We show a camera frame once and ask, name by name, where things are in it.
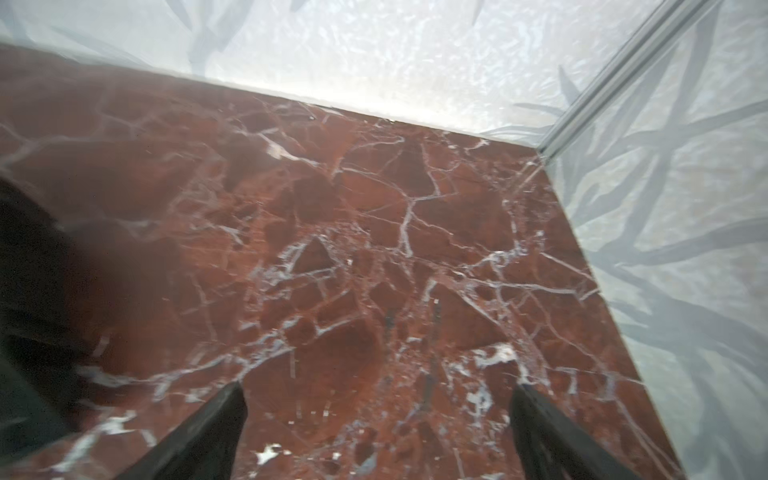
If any black plastic bin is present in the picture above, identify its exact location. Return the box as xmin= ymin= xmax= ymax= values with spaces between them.
xmin=1 ymin=180 xmax=87 ymax=466

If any aluminium corner frame post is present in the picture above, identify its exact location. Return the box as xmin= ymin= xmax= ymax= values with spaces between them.
xmin=537 ymin=0 xmax=719 ymax=159

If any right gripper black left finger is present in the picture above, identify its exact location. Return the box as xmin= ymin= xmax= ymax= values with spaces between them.
xmin=117 ymin=382 xmax=248 ymax=480

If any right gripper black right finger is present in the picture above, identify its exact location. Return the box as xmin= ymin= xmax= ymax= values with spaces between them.
xmin=509 ymin=384 xmax=638 ymax=479

